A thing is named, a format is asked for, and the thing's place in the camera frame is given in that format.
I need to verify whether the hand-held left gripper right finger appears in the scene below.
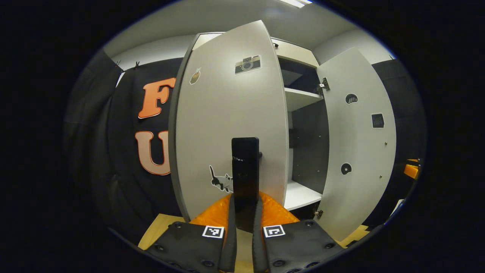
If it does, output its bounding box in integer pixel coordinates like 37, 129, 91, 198
252, 191, 343, 273

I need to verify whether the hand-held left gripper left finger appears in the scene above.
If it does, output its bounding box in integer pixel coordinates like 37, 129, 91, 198
146, 193, 238, 273

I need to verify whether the shoe cabinet door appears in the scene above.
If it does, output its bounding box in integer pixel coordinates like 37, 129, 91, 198
314, 47, 397, 242
169, 20, 289, 222

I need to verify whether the black door handle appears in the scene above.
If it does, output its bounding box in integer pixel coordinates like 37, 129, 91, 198
232, 137, 263, 232

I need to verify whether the grey double-door shoe cabinet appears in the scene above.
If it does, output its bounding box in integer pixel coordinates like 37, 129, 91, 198
169, 32, 330, 221

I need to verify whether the white cabinet shelf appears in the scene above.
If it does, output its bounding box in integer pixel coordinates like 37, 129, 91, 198
283, 180, 322, 211
284, 88, 323, 112

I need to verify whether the black backdrop cloth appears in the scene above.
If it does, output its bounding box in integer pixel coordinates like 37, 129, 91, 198
63, 49, 427, 243

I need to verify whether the ceiling light panel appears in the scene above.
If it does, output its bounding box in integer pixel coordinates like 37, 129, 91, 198
278, 0, 313, 8

